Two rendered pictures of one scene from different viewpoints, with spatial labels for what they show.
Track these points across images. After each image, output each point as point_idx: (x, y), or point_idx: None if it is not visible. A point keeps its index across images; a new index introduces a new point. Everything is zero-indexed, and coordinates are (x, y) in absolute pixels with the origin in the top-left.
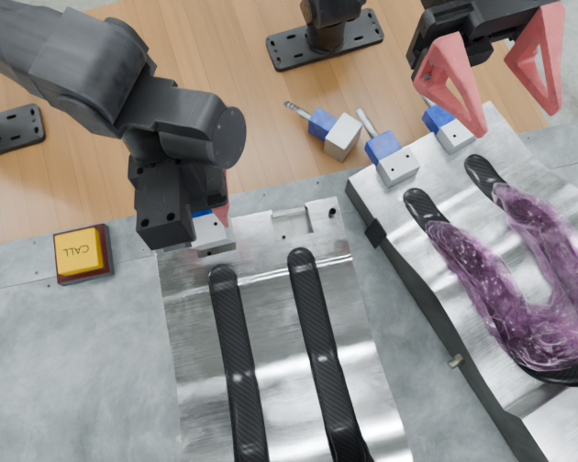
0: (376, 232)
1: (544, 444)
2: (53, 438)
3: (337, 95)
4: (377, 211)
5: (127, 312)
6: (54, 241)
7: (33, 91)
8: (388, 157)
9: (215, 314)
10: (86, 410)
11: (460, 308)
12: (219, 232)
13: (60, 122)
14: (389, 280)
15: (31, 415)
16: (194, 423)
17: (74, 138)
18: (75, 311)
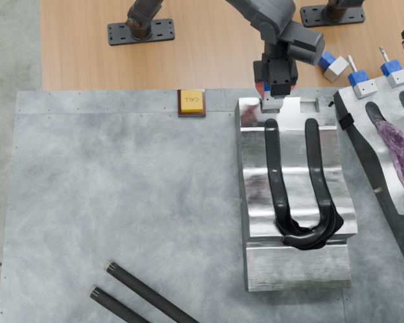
0: (347, 120)
1: None
2: (167, 190)
3: (334, 47)
4: (350, 109)
5: (210, 136)
6: (178, 93)
7: (249, 17)
8: (362, 82)
9: (265, 141)
10: (185, 180)
11: (387, 161)
12: (280, 100)
13: (183, 31)
14: (347, 147)
15: (156, 177)
16: (252, 188)
17: (190, 41)
18: (183, 131)
